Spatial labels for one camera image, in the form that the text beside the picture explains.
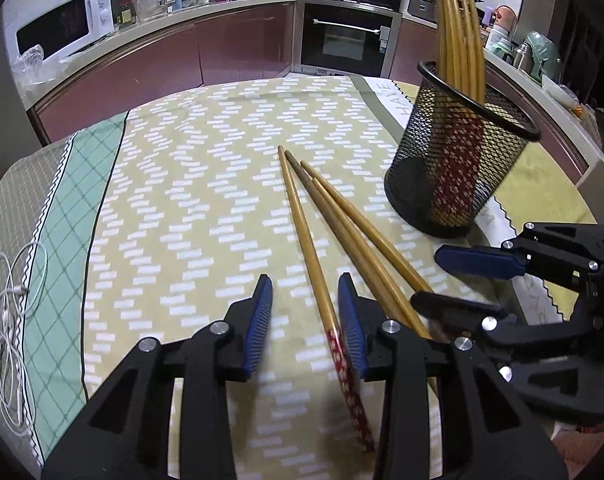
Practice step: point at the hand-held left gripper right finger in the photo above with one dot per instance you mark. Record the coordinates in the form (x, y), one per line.
(352, 320)

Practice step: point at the bundle of wooden chopsticks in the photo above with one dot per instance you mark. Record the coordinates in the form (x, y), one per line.
(457, 35)

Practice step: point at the pink lower kitchen cabinets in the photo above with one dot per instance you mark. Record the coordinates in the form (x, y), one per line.
(157, 65)

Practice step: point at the steel thermos bottle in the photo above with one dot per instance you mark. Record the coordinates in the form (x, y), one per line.
(521, 57)

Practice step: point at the white microwave oven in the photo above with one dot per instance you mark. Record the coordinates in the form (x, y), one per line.
(99, 10)

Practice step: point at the clear plastic container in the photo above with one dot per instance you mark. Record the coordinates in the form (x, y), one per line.
(147, 9)

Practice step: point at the clear plastic bag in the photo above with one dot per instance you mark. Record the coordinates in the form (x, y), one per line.
(32, 67)

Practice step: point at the pink kettle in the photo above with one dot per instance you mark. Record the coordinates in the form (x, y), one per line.
(506, 19)

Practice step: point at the built-in black oven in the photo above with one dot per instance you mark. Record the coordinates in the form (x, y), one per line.
(347, 40)

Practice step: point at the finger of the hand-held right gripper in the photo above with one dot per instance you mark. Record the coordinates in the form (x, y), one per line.
(477, 262)
(447, 305)

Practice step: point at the black mesh utensil holder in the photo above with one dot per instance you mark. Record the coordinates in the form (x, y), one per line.
(412, 180)

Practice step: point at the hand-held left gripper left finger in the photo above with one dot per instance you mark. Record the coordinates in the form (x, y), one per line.
(259, 325)

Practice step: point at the dark glass jar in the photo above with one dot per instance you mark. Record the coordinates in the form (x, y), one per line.
(126, 15)

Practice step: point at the patterned printed tablecloth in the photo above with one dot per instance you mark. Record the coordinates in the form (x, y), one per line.
(182, 185)

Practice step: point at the green plastic bag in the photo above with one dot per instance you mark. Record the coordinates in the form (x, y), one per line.
(544, 55)

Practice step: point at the grey kitchen countertop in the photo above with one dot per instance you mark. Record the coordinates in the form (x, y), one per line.
(182, 19)

